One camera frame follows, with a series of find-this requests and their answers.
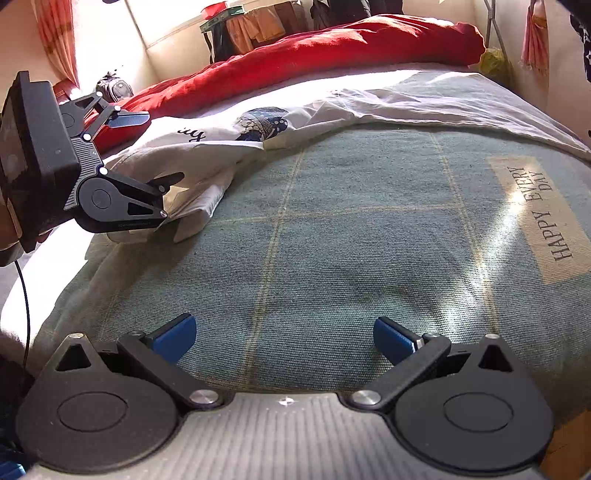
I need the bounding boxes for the red duvet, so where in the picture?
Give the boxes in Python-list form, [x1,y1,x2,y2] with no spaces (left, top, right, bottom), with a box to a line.
[92,14,486,155]

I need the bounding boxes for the metal drying rack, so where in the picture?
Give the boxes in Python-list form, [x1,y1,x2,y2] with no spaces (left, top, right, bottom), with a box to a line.
[480,0,509,61]

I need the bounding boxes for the black puffer jacket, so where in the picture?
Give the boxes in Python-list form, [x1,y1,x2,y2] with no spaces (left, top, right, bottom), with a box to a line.
[309,0,371,29]

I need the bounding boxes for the orange pink curtain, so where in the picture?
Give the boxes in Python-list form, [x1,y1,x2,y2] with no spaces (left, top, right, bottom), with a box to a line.
[521,0,551,77]
[34,0,82,89]

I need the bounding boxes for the dark hanging jacket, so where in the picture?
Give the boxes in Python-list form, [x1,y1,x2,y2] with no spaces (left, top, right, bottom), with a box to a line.
[369,0,405,17]

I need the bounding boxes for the black shoulder bag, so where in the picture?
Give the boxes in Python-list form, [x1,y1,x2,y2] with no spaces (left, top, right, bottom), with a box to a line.
[203,30,229,64]

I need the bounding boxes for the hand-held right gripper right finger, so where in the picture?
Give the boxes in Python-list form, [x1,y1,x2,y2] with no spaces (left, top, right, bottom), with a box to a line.
[347,316,517,411]

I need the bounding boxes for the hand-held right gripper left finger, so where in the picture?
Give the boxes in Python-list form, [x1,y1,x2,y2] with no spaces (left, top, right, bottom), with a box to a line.
[54,313,221,409]

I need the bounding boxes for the black star-print garment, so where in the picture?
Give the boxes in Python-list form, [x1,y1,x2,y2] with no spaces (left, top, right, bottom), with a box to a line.
[570,14,591,84]

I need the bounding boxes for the yellow-green bag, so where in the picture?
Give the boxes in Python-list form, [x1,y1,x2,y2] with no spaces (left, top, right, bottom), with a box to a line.
[479,46,514,86]

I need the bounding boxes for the white printed t-shirt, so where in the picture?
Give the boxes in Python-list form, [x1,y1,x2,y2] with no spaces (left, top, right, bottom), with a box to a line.
[104,85,591,243]

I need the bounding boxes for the grey bed sheet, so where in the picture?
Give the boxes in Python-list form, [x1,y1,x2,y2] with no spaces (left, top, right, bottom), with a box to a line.
[0,222,112,333]

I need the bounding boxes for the yellow hanging clothes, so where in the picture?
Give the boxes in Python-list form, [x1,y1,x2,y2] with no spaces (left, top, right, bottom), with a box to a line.
[226,4,309,44]

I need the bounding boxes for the black cable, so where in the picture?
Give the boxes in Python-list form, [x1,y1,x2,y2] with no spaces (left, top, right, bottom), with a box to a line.
[14,260,31,366]

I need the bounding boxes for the grey backpack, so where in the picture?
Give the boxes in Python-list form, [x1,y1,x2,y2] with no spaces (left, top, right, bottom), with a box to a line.
[96,71,134,103]

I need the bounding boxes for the green plaid bedspread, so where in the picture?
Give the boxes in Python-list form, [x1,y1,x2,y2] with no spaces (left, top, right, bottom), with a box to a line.
[39,69,591,416]

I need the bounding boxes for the green tray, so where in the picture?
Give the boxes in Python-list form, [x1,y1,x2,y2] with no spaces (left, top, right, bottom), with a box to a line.
[199,4,246,33]

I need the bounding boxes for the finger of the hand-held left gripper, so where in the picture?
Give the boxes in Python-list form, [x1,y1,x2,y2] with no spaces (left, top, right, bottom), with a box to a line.
[110,172,185,220]
[60,91,151,139]

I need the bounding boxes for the person's left hand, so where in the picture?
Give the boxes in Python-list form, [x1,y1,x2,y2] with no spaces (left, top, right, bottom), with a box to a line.
[0,208,21,254]

